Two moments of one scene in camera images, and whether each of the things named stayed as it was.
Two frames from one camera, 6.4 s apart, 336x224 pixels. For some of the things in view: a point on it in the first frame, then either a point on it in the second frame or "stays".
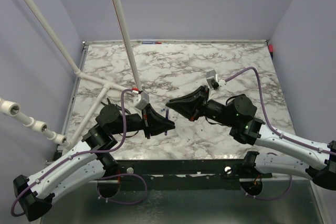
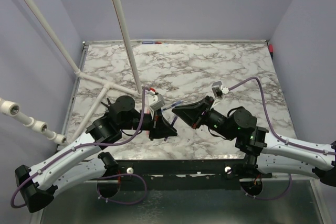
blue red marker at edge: [151, 42] stays
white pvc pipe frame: [10, 107] stays
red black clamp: [271, 49] stays
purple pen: [167, 117] -> [174, 121]
